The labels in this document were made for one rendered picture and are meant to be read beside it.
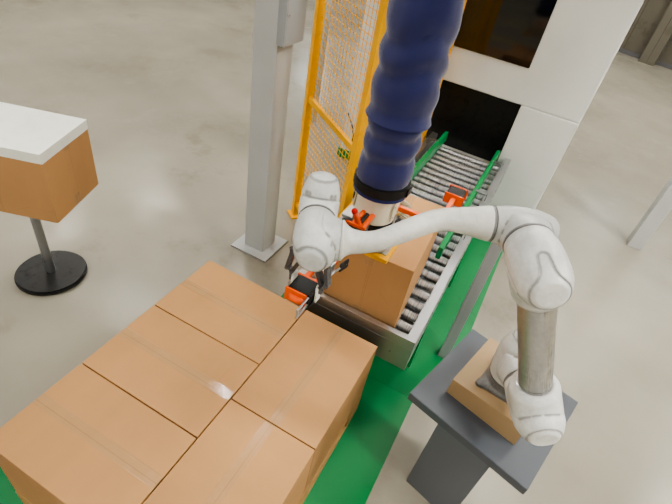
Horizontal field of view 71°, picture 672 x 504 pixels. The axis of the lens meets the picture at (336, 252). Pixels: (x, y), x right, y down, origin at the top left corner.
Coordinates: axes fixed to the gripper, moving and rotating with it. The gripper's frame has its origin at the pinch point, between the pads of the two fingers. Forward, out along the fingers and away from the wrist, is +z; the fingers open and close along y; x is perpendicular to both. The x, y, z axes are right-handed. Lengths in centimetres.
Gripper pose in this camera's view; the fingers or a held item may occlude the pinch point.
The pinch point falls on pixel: (305, 288)
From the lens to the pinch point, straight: 148.9
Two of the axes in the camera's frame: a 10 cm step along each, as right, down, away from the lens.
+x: -4.6, 5.1, -7.2
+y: -8.7, -4.1, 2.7
